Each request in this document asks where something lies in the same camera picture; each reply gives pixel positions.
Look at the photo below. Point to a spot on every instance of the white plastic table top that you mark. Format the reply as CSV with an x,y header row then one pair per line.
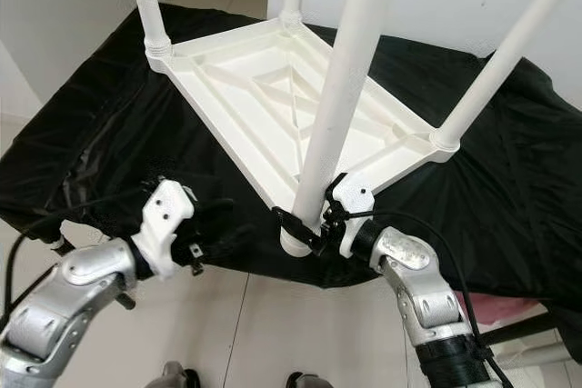
x,y
264,93

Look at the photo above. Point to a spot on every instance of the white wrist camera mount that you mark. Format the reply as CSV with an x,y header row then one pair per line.
x,y
355,199
165,220

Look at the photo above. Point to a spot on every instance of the grey robot left foot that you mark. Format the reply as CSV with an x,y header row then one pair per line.
x,y
180,375

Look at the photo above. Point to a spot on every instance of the grey robot foot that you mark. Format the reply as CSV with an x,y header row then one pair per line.
x,y
180,375
309,381

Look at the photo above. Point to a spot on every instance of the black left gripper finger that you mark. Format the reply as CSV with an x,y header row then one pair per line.
x,y
232,243
216,206

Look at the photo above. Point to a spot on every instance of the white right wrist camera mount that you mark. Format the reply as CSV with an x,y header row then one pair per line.
x,y
355,199

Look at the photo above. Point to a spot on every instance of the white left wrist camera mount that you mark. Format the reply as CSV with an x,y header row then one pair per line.
x,y
165,220

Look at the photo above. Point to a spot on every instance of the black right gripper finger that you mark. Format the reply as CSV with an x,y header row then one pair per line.
x,y
296,227

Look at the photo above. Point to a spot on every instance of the grey robot right foot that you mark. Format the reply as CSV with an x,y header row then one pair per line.
x,y
309,381

